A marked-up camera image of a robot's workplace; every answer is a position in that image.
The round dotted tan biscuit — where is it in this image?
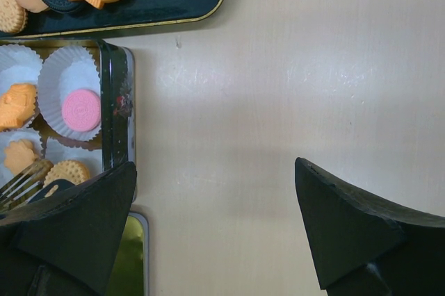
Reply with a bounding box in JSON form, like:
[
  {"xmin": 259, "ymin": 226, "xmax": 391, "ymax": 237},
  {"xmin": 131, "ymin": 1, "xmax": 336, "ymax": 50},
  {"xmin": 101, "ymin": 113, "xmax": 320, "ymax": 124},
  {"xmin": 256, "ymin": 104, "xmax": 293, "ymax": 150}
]
[{"xmin": 0, "ymin": 0, "xmax": 28, "ymax": 35}]

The white paper cup back right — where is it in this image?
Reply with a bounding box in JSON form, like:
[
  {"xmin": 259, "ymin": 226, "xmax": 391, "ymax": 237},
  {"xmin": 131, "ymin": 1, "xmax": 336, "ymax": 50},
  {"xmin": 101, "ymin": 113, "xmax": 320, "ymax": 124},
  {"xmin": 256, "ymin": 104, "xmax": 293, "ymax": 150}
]
[{"xmin": 38, "ymin": 45, "xmax": 101, "ymax": 141}]

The white paper cup back left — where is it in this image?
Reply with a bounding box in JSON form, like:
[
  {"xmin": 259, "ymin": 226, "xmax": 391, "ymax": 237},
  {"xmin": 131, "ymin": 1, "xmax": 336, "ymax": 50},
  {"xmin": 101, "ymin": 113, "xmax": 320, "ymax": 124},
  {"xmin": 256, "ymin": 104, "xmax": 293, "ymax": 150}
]
[{"xmin": 1, "ymin": 44, "xmax": 43, "ymax": 127}]

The gold tin lid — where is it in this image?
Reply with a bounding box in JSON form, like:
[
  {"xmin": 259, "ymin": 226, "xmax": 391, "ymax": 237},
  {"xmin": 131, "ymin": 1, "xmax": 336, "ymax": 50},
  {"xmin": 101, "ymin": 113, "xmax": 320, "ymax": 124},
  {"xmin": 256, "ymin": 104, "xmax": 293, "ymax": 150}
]
[{"xmin": 106, "ymin": 212, "xmax": 149, "ymax": 296}]

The white paper cup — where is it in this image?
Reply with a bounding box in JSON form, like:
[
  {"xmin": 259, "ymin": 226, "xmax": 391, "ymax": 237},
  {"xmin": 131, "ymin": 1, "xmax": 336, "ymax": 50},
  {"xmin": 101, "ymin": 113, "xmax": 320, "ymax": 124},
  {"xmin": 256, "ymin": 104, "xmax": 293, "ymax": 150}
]
[
  {"xmin": 1, "ymin": 129, "xmax": 42, "ymax": 185},
  {"xmin": 44, "ymin": 138, "xmax": 102, "ymax": 178},
  {"xmin": 1, "ymin": 44, "xmax": 43, "ymax": 127},
  {"xmin": 38, "ymin": 45, "xmax": 101, "ymax": 141}
]

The black serving tray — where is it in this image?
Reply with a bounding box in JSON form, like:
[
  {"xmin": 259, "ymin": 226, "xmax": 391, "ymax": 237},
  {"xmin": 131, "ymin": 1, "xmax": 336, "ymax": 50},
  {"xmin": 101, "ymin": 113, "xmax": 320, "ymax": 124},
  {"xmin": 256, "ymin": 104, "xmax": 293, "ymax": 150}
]
[{"xmin": 18, "ymin": 0, "xmax": 223, "ymax": 38}]

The gold cookie tin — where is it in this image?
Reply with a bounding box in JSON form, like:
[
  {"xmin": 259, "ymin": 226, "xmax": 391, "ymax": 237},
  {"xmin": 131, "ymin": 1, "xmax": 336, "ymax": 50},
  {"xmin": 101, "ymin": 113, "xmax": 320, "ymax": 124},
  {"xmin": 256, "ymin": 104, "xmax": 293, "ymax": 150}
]
[{"xmin": 0, "ymin": 37, "xmax": 136, "ymax": 203}]

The orange flower cookie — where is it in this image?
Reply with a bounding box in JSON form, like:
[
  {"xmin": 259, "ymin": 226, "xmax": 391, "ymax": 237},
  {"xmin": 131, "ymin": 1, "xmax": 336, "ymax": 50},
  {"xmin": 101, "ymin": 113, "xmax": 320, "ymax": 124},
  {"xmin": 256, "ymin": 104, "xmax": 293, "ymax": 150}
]
[{"xmin": 3, "ymin": 139, "xmax": 39, "ymax": 175}]

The white paper cup front right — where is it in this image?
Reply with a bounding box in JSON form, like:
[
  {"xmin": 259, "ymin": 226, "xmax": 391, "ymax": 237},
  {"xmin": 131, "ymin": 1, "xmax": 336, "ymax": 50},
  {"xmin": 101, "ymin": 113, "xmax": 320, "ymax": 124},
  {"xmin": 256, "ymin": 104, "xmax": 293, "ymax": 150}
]
[{"xmin": 44, "ymin": 138, "xmax": 102, "ymax": 178}]

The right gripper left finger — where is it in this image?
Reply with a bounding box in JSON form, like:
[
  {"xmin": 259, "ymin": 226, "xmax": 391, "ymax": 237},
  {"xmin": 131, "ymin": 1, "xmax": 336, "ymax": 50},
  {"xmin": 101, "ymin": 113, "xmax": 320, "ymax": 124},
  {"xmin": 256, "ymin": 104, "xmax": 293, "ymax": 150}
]
[{"xmin": 1, "ymin": 162, "xmax": 137, "ymax": 295}]

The white paper cup front left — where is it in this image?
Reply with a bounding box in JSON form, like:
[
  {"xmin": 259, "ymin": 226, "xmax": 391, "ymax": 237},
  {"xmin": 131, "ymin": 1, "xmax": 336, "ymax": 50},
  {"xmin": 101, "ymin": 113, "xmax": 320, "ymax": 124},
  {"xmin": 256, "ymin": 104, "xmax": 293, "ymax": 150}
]
[{"xmin": 1, "ymin": 129, "xmax": 42, "ymax": 185}]

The pink sandwich cookie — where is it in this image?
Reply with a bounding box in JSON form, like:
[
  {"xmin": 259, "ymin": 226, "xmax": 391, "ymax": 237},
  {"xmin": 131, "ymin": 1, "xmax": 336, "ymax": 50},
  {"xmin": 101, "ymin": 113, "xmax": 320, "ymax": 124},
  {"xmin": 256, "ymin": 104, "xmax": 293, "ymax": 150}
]
[{"xmin": 61, "ymin": 89, "xmax": 101, "ymax": 132}]

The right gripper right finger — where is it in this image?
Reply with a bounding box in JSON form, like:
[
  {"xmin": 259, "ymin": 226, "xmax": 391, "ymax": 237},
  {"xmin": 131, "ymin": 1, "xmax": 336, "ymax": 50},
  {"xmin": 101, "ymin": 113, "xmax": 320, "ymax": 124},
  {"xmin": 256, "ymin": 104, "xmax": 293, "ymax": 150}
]
[{"xmin": 295, "ymin": 158, "xmax": 444, "ymax": 295}]

